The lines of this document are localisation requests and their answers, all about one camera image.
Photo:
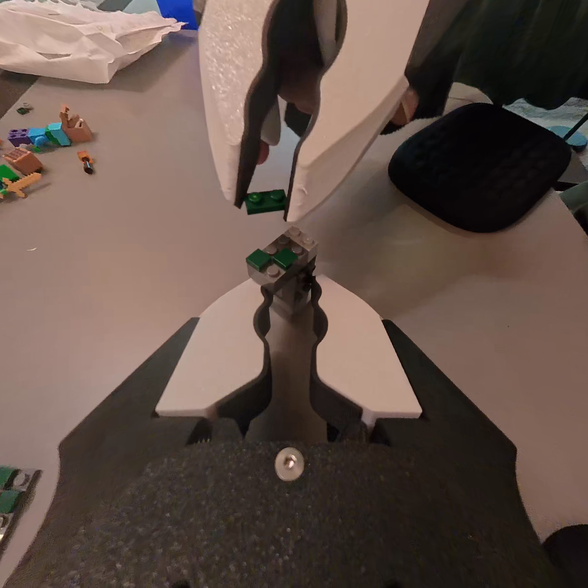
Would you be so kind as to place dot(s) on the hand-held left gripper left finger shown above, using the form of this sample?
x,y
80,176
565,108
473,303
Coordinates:
x,y
216,363

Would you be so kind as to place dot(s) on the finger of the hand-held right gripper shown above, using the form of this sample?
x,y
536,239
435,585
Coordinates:
x,y
367,83
225,83

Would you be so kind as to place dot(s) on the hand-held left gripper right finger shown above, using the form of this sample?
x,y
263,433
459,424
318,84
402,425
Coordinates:
x,y
367,363

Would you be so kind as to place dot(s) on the small green plate brick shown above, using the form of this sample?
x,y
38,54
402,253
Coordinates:
x,y
266,200

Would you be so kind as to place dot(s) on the small grey green brick assembly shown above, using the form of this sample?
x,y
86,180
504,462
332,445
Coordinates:
x,y
280,255

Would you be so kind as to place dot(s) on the person's right hand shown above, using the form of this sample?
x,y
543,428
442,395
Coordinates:
x,y
296,92

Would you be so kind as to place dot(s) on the blue plastic bin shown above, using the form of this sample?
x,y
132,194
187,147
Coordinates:
x,y
176,9

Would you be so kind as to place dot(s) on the white crumpled bag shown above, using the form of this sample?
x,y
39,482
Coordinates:
x,y
73,37

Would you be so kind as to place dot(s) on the pile of colourful brick figures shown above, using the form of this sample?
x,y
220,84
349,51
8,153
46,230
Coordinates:
x,y
41,152

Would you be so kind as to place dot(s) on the black stand base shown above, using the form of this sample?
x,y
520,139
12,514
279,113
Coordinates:
x,y
574,138

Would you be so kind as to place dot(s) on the grey green brick tower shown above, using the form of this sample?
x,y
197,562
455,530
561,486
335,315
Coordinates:
x,y
14,505

